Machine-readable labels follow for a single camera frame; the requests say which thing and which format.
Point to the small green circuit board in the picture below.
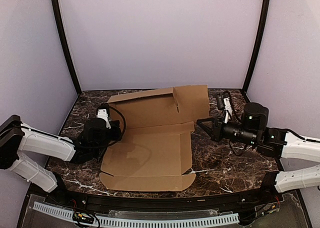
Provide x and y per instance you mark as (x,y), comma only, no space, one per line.
(82,217)

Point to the brown cardboard box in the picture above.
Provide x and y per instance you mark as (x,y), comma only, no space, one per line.
(155,152)

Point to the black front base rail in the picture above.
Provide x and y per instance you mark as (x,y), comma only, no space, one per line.
(246,203)

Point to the black frame post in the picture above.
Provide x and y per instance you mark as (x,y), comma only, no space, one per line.
(65,46)
(256,47)

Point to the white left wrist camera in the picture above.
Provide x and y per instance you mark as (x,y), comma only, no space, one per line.
(103,112)

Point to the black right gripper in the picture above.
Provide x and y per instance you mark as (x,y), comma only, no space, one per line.
(217,129)

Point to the grey slotted cable duct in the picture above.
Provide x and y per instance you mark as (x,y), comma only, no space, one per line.
(105,221)

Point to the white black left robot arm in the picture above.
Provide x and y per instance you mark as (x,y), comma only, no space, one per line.
(17,138)

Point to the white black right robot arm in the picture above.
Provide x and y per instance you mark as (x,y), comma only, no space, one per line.
(274,143)

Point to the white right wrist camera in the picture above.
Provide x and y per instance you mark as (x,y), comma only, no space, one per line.
(225,105)

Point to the black left frame post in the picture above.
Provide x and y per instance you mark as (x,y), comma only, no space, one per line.
(65,46)

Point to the black right frame post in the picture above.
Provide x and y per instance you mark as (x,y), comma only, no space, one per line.
(256,47)

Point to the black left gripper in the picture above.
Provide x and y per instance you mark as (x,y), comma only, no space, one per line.
(116,129)

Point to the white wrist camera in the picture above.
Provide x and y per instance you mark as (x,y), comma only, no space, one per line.
(103,112)
(225,105)

